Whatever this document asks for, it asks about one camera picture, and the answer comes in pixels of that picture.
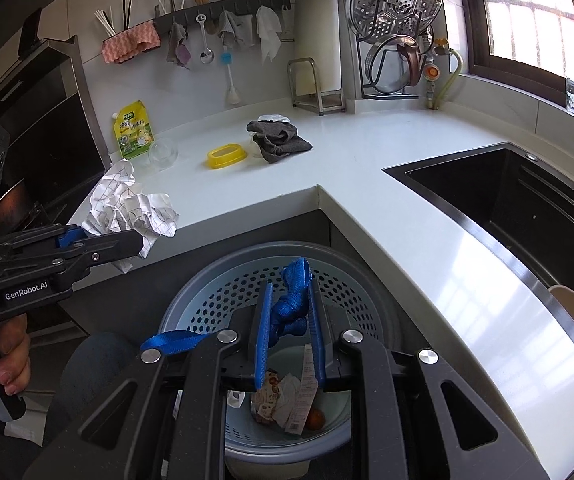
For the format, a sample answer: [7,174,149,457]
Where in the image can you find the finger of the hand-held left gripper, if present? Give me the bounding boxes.
[4,230,144,281]
[0,224,88,257]

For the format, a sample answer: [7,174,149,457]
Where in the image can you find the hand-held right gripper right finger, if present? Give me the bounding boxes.
[308,277,550,480]

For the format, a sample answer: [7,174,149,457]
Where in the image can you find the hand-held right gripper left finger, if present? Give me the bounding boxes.
[37,282,275,480]

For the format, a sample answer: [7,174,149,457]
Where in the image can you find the blue strap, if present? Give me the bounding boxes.
[140,257,315,356]

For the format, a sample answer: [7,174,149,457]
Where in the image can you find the grey perforated waste basket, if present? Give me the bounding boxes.
[159,241,403,478]

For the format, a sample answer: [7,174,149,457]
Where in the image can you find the red print snack wrapper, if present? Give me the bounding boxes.
[251,367,288,423]

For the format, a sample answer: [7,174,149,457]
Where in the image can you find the long pink receipt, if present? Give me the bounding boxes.
[284,344,318,436]

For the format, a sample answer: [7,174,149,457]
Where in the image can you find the copper pot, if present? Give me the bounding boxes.
[0,180,30,233]

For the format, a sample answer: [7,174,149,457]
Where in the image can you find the black range hood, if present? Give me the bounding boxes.
[0,35,112,211]

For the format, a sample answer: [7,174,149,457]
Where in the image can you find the clear glass cup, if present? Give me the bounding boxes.
[148,137,180,171]

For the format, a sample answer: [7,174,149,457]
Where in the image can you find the person's leg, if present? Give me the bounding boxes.
[42,331,142,441]

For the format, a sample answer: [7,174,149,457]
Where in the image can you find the yellow green spout pouch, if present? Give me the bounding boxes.
[112,100,155,160]

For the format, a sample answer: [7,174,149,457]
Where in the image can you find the dark grey cloth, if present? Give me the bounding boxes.
[246,119,314,164]

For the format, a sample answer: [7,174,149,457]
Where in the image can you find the blue white bottle brush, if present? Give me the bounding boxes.
[220,45,241,106]

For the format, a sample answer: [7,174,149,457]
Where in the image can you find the pink wavy cloth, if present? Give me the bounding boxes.
[101,22,162,65]

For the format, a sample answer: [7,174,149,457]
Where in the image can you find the black phone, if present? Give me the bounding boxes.
[18,8,42,58]

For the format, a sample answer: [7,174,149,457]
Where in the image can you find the grey purple rag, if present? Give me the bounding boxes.
[167,22,193,70]

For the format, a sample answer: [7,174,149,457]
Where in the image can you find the metal ladle spoon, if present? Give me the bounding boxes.
[196,14,215,65]

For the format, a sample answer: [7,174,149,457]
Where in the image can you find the white straws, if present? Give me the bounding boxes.
[94,8,118,38]

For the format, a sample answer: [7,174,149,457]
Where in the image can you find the black kitchen sink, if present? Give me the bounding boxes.
[382,142,574,321]

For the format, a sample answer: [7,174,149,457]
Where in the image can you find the metal cutting board stand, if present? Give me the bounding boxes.
[287,57,346,116]

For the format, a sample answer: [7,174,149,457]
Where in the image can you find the white rag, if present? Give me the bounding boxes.
[256,6,283,65]

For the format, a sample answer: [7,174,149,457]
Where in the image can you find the glass pot lid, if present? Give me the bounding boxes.
[369,35,425,93]

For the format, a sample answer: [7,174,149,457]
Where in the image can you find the white cutting board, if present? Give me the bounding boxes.
[292,0,353,98]

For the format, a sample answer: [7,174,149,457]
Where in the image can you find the perforated metal steamer plate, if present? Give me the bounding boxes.
[345,0,444,46]

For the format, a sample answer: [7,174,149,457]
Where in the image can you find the window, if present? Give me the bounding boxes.
[454,0,574,111]

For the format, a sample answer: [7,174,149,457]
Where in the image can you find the black wire lid rack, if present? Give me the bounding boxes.
[359,7,430,101]

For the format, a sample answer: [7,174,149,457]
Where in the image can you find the grey wall hook rack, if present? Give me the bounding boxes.
[153,0,292,28]

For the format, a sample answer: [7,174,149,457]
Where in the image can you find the gas valve with hose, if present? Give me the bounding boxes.
[419,35,464,111]

